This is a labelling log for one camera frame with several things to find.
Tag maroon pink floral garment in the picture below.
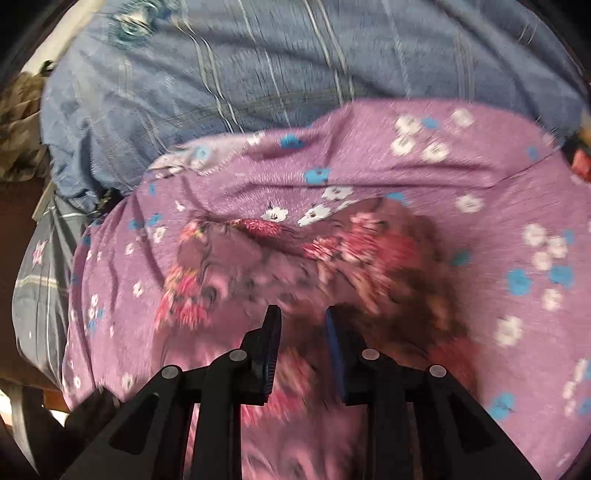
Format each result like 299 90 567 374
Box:
151 198 477 479

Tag grey star pillow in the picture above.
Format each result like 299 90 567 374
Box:
12 197 89 386

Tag purple floral bedsheet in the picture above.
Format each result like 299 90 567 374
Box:
62 100 590 479

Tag brown bed headboard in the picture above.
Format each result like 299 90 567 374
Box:
0 179 58 391

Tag brown camouflage cloth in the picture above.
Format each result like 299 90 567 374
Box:
0 61 53 183

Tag blue plaid quilt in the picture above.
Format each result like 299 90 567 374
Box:
41 0 590 212

